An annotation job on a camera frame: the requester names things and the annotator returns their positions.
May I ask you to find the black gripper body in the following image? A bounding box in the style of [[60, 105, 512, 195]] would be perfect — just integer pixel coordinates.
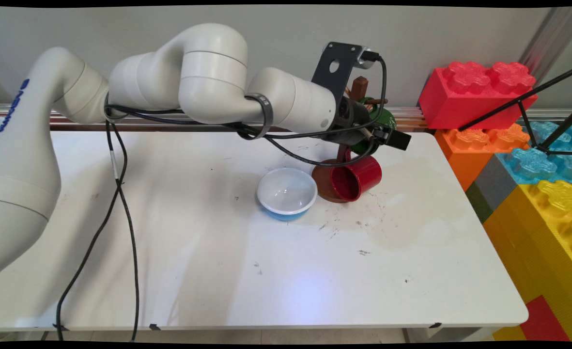
[[332, 97, 388, 146]]

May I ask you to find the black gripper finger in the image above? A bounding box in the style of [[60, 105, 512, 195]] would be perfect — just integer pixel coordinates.
[[374, 128, 411, 151]]

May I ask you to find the green mug with white print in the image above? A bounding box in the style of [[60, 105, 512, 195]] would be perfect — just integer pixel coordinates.
[[351, 97, 397, 156]]

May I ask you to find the red mug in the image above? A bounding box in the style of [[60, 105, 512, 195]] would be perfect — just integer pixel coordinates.
[[329, 148, 383, 203]]

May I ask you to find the orange giant toy brick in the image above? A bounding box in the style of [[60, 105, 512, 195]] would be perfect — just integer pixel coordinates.
[[433, 124, 531, 192]]

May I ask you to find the brown wooden mug tree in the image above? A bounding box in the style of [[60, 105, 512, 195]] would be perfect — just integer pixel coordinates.
[[311, 76, 389, 203]]

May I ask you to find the red giant toy brick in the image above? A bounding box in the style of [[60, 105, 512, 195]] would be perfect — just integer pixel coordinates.
[[417, 61, 538, 130]]

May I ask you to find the white bowl with blue outside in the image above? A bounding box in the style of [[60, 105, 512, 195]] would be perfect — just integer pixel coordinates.
[[257, 167, 318, 222]]

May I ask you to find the dark green giant toy brick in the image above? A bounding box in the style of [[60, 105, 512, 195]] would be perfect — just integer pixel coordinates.
[[465, 182, 495, 223]]

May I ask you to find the grey giant toy brick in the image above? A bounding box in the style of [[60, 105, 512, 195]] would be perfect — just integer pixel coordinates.
[[474, 153, 519, 211]]

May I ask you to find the black tripod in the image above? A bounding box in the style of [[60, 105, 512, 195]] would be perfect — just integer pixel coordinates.
[[458, 63, 572, 157]]

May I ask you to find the translucent blue giant toy brick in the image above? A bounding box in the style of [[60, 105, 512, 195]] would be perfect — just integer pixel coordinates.
[[494, 120, 572, 186]]

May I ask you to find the yellow giant toy brick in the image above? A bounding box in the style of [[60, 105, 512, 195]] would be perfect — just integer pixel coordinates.
[[482, 179, 572, 342]]

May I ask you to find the flat red toy brick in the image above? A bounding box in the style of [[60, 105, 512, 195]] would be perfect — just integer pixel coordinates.
[[521, 295, 571, 342]]

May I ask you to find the black metal camera bracket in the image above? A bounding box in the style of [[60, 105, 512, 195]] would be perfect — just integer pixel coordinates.
[[311, 42, 368, 105]]

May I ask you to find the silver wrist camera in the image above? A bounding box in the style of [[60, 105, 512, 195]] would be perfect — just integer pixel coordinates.
[[357, 47, 381, 64]]

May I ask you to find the black camera usb cable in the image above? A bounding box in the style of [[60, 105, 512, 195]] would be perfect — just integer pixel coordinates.
[[104, 50, 388, 342]]

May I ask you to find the aluminium profile post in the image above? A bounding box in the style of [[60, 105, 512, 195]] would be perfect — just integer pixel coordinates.
[[518, 6, 572, 73]]

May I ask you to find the black cable with white label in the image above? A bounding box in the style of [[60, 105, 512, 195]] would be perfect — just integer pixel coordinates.
[[56, 92, 378, 342]]

